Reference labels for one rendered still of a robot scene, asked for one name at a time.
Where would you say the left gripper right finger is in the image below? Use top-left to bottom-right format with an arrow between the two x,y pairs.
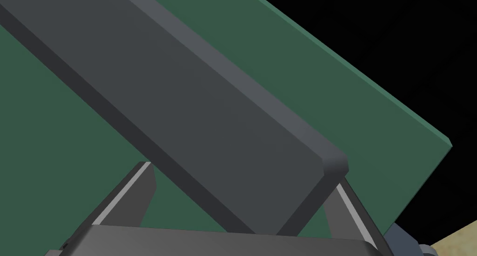
322,177 -> 385,249

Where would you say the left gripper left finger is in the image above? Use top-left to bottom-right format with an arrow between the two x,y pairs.
91,160 -> 157,228

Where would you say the dark grey bar handle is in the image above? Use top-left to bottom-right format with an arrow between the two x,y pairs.
0,0 -> 350,236

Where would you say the green cupboard door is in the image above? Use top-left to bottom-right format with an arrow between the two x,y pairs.
0,0 -> 453,239

